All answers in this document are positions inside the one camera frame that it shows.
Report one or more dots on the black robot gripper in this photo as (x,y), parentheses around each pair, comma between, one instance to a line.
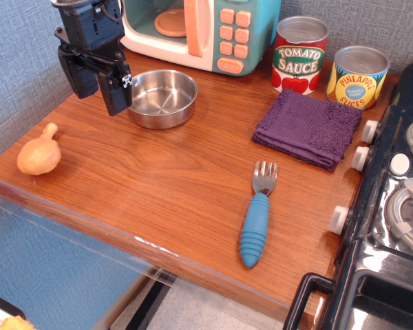
(90,43)

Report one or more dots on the orange toy chicken leg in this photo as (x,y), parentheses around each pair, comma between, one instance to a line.
(40,155)

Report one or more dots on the small steel pan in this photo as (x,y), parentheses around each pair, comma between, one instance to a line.
(162,99)

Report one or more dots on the teal toy microwave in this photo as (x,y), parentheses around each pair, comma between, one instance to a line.
(226,37)

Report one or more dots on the clear acrylic table guard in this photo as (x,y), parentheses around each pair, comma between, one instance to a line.
(190,228)

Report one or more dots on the tomato sauce can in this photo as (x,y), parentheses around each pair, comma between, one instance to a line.
(299,51)

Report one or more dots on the folded purple cloth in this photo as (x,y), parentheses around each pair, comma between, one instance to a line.
(312,130)

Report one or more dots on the orange object bottom left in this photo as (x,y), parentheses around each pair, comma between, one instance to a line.
(16,323)

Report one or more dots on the pineapple slices can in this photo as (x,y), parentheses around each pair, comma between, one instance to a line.
(357,76)

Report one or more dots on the white stove knob middle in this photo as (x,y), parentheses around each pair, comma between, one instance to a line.
(360,157)

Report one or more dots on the white stove knob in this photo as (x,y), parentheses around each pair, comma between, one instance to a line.
(369,131)
(360,157)
(338,219)

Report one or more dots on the white stove knob front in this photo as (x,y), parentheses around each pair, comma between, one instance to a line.
(338,219)

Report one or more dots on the white stove knob rear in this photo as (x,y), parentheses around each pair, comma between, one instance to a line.
(369,131)

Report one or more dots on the black toy stove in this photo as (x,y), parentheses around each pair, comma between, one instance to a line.
(373,283)

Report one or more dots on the blue handled fork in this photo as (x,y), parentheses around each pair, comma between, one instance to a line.
(254,232)

